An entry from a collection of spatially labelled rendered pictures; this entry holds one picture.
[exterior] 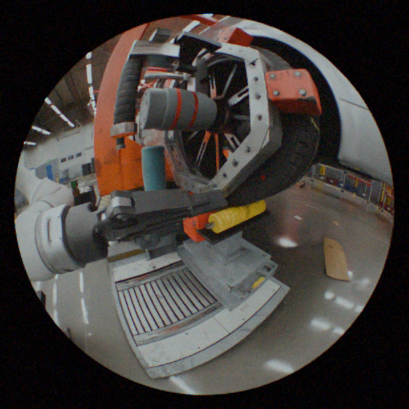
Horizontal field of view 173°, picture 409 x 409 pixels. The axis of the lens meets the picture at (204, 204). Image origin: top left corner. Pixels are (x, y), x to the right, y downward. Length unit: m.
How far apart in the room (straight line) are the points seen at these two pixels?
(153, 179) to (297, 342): 1.01
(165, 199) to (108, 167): 0.68
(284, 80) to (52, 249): 0.39
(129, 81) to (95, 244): 0.22
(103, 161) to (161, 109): 0.53
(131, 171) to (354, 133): 0.94
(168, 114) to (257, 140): 0.22
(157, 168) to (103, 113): 0.54
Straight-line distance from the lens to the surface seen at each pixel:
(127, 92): 0.22
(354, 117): 0.40
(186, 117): 0.39
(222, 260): 0.67
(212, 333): 0.65
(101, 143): 0.82
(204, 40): 0.32
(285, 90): 0.26
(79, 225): 0.16
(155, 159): 0.48
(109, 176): 0.81
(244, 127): 0.56
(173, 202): 0.16
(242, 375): 0.74
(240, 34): 0.48
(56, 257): 0.18
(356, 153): 0.38
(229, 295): 0.66
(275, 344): 0.79
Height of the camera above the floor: 0.72
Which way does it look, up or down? 23 degrees down
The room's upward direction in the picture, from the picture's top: straight up
